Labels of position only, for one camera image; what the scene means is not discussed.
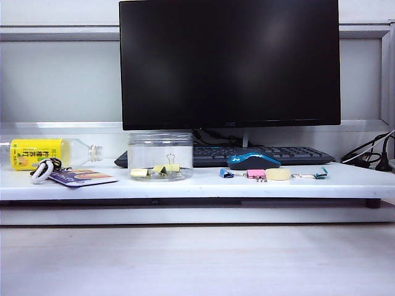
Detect black computer monitor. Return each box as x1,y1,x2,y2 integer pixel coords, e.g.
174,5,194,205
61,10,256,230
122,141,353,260
118,0,341,131

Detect black power plug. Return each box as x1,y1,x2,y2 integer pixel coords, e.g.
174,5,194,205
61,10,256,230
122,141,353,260
375,152,395,172

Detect black lanyard clasp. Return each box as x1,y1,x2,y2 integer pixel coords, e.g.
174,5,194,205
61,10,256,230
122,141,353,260
48,157,74,172

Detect round transparent plastic jar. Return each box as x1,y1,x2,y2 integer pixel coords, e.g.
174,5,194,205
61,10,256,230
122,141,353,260
127,131,194,183

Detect yellow label plastic bottle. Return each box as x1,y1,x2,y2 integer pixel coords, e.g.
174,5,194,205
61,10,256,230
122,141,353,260
0,138,104,171

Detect white desk riser board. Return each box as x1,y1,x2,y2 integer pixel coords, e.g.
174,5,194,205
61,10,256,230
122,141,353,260
0,133,395,201

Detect purple orange printed card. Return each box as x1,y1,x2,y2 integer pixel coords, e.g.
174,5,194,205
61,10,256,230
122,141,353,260
49,168,120,189

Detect grey aluminium frame rail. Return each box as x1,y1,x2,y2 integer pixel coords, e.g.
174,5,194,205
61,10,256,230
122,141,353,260
0,23,390,43

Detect silver aluminium frame rail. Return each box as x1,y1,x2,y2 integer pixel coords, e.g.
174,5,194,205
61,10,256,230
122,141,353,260
0,120,390,134

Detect blue binder clip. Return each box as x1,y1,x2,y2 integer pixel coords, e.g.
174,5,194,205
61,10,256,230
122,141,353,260
219,167,247,179

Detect white cable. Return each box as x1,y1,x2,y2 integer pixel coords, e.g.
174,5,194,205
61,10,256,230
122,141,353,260
342,131,395,163

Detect black computer keyboard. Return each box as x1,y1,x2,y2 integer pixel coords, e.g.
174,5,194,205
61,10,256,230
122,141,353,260
114,145,336,169

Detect black monitor cables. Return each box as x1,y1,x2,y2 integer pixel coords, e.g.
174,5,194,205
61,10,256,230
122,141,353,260
193,128,244,147

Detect pink binder clip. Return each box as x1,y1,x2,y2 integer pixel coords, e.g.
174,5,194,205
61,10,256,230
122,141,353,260
246,168,268,184

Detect black power cables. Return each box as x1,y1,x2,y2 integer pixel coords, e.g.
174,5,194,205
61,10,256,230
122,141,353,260
341,129,395,169

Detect aluminium frame post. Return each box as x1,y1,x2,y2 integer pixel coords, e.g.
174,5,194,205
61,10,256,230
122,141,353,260
380,18,395,126

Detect black and blue mouse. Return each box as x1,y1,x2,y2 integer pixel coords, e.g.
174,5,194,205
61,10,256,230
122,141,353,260
227,150,282,171

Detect teal binder clip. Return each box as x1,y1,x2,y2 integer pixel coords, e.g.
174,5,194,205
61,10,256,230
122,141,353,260
290,166,330,180

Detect pale yellow binder clip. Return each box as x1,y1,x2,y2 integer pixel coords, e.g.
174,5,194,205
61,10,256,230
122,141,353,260
130,168,152,179

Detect white rope lanyard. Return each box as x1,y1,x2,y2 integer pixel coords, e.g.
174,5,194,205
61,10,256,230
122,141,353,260
30,161,56,185

